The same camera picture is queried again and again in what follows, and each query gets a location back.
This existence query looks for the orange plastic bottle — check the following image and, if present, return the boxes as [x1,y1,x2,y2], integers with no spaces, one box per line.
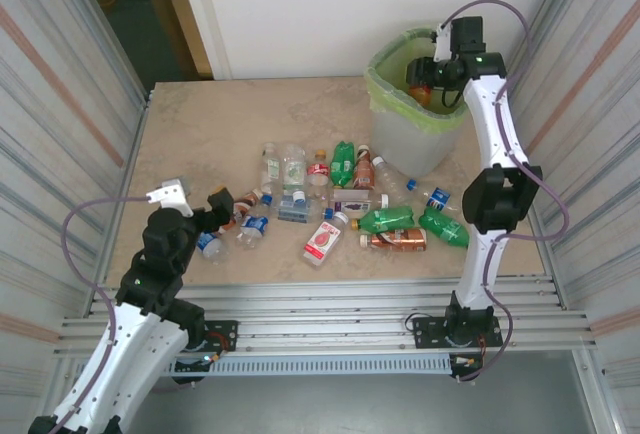
[407,83,435,107]

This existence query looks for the water bottle blue cap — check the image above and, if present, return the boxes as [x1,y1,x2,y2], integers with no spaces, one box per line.
[234,194,274,250]

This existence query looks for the crushed water bottle blue label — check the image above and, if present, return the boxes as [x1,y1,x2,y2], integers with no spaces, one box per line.
[196,230,232,266]

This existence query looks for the wide clear bottle green label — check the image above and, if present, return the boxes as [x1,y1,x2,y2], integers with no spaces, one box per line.
[281,142,307,204]

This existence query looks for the red label bottle yellow cap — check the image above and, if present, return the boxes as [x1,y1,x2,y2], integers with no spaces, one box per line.
[306,149,331,200]

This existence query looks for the pink label bottle white cap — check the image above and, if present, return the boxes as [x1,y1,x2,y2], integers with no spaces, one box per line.
[300,211,350,269]

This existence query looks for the purple label bottle white cap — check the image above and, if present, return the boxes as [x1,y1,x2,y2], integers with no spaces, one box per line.
[328,188,391,214]

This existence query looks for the green soda bottle yellow cap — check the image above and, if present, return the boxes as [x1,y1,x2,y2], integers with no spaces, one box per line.
[349,206,416,234]
[417,205,472,250]

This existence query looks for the copper brown bottle tan cap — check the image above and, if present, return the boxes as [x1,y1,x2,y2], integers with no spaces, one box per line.
[358,227,429,254]

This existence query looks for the green-lined trash bin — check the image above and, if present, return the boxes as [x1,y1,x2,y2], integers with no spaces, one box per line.
[363,27,472,136]

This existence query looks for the translucent grey waste bin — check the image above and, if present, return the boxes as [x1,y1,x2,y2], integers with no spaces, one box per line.
[370,103,469,179]

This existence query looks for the clear bottle white cap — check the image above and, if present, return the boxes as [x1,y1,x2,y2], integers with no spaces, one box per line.
[371,155,419,205]

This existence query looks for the Pepsi bottle blue cap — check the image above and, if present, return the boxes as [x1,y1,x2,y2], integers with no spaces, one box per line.
[405,178,464,215]

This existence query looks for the corrugated metal side panel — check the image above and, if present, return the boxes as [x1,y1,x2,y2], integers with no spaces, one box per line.
[0,0,151,434]
[492,0,640,434]

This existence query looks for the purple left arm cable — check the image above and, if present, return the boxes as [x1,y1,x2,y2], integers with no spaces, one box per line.
[47,195,151,434]

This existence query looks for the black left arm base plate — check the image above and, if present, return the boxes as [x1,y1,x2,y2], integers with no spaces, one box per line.
[202,320,239,354]

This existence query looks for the red black base wires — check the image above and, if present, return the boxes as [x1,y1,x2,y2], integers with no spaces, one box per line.
[449,336,489,370]
[204,331,230,363]

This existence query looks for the aluminium rail frame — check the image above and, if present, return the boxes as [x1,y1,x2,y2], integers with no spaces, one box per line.
[57,276,599,355]

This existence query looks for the wooden door frame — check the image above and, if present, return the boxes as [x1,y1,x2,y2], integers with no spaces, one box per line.
[130,0,215,81]

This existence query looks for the grey slotted cable duct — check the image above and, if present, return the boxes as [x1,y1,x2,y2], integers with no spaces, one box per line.
[74,353,454,379]

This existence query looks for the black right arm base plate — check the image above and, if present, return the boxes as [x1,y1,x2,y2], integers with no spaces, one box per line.
[413,314,503,351]

